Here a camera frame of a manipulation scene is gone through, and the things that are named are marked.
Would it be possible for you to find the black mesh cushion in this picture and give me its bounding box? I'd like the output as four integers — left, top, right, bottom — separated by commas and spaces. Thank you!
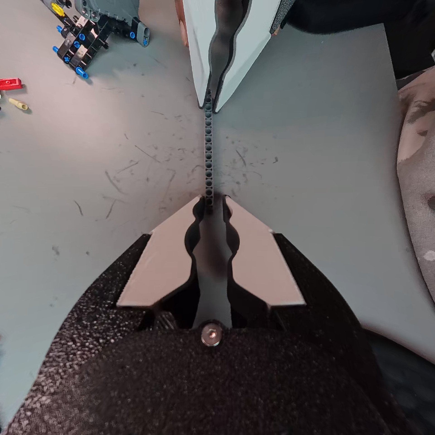
285, 0, 435, 79

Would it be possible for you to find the partly built toy truck chassis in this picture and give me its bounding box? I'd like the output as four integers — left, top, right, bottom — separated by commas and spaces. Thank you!
41, 0, 152, 79

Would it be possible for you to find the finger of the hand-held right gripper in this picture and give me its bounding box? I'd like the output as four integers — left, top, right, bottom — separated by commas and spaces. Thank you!
214, 0, 283, 113
183, 0, 232, 109

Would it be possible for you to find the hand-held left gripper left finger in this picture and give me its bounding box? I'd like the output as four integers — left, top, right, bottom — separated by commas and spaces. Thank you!
117, 195, 206, 308

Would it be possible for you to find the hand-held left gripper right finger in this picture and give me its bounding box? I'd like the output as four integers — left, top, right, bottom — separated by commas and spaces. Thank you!
222, 195, 306, 306

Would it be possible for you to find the long dark grey toy beam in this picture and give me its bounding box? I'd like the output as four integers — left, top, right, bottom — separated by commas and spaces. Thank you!
203, 90, 215, 215

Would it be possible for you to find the person's mottled grey clothing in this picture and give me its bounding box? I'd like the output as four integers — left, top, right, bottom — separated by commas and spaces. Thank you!
396, 66, 435, 305

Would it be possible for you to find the person's right hand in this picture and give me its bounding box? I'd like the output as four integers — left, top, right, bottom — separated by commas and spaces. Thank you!
175, 0, 189, 46

